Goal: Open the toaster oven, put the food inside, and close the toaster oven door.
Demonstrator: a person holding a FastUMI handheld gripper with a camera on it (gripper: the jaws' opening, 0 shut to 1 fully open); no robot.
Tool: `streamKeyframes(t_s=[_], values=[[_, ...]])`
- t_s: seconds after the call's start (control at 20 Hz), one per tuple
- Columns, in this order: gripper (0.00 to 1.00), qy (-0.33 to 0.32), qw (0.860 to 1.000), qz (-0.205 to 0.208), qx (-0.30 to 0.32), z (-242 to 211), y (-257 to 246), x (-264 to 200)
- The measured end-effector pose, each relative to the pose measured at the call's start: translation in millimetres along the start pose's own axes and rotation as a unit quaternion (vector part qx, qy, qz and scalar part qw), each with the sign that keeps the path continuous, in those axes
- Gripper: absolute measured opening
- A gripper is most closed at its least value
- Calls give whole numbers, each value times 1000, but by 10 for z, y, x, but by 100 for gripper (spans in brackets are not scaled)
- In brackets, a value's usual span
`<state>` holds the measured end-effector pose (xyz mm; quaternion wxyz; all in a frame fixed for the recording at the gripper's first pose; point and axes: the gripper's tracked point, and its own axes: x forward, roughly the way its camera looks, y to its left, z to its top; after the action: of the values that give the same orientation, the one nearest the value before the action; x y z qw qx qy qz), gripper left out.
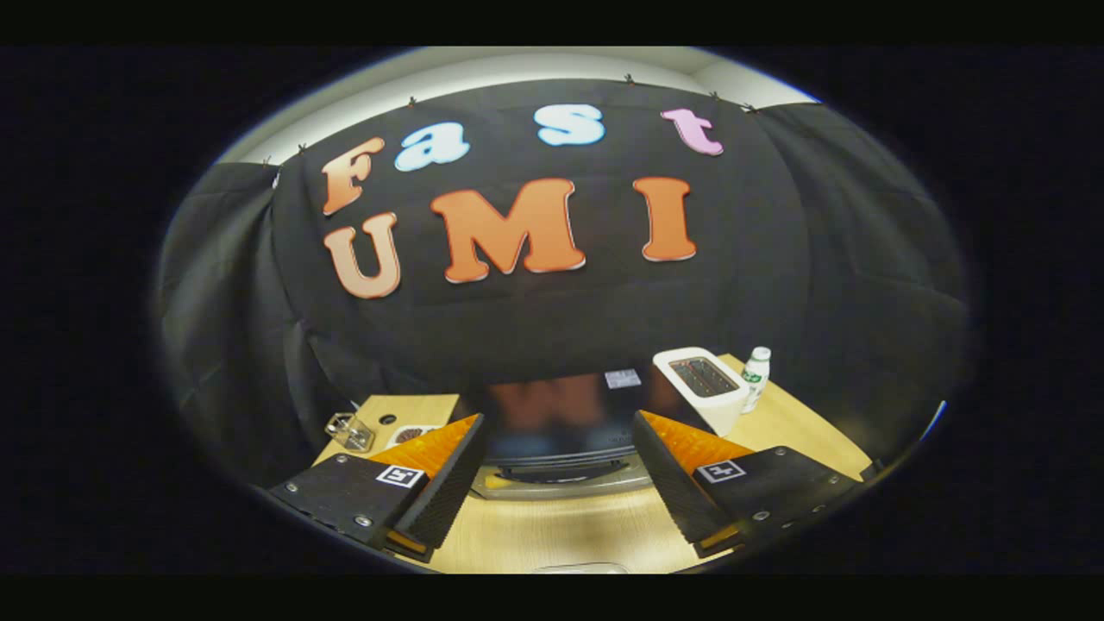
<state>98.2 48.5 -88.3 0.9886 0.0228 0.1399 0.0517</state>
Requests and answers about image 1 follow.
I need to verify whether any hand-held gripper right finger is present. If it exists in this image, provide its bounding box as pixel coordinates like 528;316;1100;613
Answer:
631;411;865;561

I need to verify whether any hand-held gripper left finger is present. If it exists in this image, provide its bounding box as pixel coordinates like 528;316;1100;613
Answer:
266;414;487;565

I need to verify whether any black toaster oven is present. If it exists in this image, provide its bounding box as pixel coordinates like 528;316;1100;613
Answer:
470;369;691;502

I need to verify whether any white pop-up toaster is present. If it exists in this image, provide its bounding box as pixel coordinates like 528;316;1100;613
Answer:
653;347;751;437

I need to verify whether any small white dish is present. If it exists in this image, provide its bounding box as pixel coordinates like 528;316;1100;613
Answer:
386;424;441;449

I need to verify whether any white bottle with green label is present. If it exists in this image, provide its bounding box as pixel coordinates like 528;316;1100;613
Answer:
740;346;772;415

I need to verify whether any row of black cloth clips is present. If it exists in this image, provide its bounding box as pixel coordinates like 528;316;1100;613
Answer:
261;75;756;166

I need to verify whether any metal wire rack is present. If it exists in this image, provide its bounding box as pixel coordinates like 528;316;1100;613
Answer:
325;412;376;454

